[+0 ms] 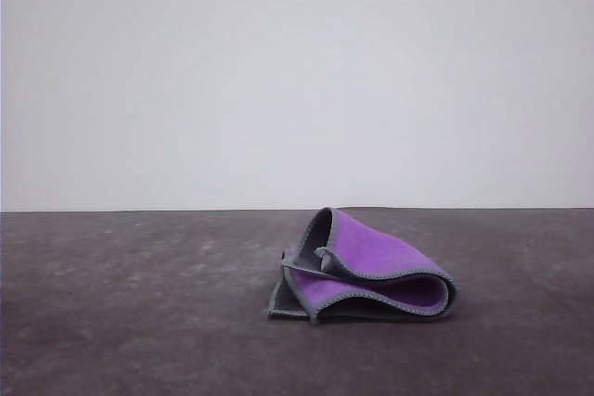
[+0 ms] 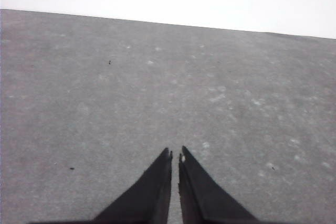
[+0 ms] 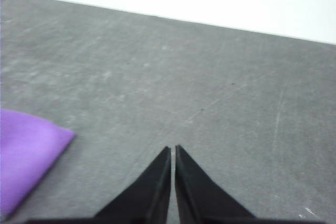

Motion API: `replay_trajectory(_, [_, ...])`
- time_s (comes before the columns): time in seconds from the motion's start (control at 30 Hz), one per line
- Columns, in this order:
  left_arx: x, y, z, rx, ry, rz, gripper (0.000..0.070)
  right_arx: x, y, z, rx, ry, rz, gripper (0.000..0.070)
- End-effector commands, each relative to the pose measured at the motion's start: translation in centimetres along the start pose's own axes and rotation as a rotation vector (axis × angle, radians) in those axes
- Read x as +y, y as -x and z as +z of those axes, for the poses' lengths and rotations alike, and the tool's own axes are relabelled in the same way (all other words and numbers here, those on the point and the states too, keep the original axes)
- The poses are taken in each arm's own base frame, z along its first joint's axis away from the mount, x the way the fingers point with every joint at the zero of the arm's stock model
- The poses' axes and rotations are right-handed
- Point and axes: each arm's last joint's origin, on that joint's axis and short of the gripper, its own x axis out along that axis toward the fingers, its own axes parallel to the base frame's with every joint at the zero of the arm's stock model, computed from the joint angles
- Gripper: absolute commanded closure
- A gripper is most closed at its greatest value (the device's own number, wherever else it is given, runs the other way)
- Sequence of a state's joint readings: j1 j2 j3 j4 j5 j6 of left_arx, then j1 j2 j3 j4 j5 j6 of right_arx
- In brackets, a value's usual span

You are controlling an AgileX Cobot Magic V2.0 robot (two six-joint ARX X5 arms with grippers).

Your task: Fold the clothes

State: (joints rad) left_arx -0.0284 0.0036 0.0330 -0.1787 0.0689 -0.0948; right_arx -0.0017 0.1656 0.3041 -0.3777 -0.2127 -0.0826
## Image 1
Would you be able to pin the grey table cloth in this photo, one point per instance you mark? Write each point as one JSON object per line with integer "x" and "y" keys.
{"x": 139, "y": 322}

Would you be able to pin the purple towel with grey hem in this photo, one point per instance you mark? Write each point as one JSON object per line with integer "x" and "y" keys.
{"x": 366, "y": 252}

